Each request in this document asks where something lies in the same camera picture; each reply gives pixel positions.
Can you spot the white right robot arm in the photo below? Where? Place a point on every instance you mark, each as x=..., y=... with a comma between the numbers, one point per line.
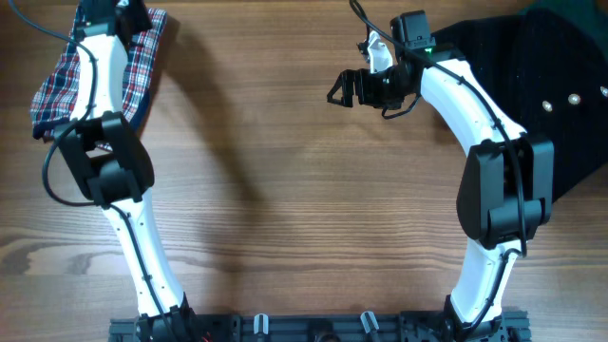
x=504, y=194

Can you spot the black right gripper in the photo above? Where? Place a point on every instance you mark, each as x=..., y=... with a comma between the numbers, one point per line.
x=362, y=76

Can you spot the black knit jacket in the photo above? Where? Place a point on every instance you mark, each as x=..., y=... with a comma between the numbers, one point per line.
x=549, y=76

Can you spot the plaid sleeveless dress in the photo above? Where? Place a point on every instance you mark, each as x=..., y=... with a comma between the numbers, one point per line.
x=55, y=99

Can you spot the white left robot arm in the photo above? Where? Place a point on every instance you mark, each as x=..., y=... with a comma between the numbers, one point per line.
x=114, y=171

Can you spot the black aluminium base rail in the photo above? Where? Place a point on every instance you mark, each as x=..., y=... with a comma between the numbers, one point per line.
x=318, y=327

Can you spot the green garment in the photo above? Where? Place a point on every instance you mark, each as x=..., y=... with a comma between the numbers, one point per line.
x=586, y=15

